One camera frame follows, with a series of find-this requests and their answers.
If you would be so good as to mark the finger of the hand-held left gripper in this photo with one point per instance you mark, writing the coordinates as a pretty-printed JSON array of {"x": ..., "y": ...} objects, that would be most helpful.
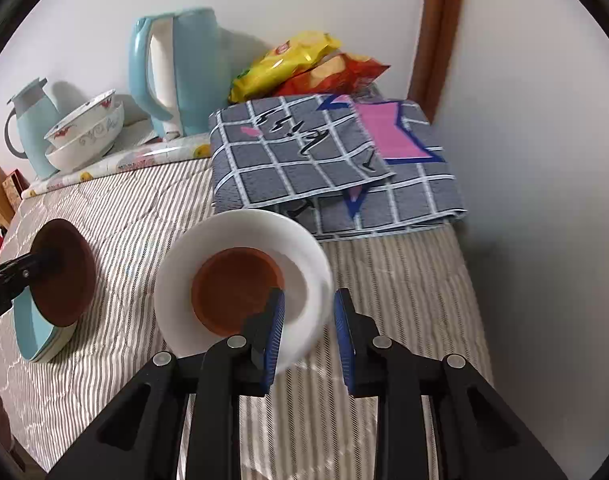
[{"x": 24, "y": 270}]

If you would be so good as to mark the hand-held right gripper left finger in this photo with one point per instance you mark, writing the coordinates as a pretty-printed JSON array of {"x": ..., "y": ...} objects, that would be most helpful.
[{"x": 273, "y": 340}]

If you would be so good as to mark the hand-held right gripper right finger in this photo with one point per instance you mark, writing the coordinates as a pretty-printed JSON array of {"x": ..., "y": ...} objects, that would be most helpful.
[{"x": 344, "y": 340}]

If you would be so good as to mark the blue plate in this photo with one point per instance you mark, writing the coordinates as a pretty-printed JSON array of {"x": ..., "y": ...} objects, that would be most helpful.
[{"x": 29, "y": 330}]

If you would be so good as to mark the small brown bowl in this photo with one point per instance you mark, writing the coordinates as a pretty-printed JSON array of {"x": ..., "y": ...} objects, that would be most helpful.
[
  {"x": 229, "y": 290},
  {"x": 69, "y": 285}
]

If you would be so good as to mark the white ceramic bowl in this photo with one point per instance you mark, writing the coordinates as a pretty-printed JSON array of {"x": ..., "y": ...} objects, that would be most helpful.
[{"x": 297, "y": 260}]

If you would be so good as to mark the brown patterned box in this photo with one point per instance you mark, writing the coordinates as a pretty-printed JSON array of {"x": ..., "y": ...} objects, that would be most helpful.
[{"x": 12, "y": 187}]

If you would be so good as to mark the grey striped quilt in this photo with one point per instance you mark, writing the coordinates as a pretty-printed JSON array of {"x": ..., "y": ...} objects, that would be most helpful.
[{"x": 134, "y": 240}]

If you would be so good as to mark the grey swirl patterned white bowl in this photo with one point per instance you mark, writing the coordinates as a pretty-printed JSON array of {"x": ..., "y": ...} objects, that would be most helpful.
[{"x": 92, "y": 142}]

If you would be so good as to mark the light blue thermos jug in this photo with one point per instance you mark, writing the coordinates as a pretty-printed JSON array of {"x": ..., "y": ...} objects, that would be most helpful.
[{"x": 34, "y": 125}]

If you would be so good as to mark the white printed plastic sheet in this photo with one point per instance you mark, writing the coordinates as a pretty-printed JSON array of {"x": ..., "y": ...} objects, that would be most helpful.
[{"x": 134, "y": 160}]

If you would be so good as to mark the floral patterned white bowl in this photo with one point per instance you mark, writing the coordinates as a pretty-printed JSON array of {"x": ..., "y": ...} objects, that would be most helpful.
[{"x": 82, "y": 112}]

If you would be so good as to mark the grey checked folded cloth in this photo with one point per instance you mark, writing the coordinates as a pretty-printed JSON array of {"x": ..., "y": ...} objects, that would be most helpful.
[{"x": 294, "y": 160}]

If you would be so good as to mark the light blue electric kettle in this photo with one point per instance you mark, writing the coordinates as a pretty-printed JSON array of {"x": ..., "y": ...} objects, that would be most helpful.
[{"x": 194, "y": 70}]

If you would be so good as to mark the red chip bag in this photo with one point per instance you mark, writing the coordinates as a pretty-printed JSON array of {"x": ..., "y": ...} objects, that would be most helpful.
[{"x": 344, "y": 75}]

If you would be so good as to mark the yellow chip bag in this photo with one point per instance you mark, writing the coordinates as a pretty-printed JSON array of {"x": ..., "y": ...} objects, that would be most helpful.
[{"x": 284, "y": 62}]

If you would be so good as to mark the brown wooden door frame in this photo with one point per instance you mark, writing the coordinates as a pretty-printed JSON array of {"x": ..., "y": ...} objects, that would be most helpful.
[{"x": 437, "y": 35}]

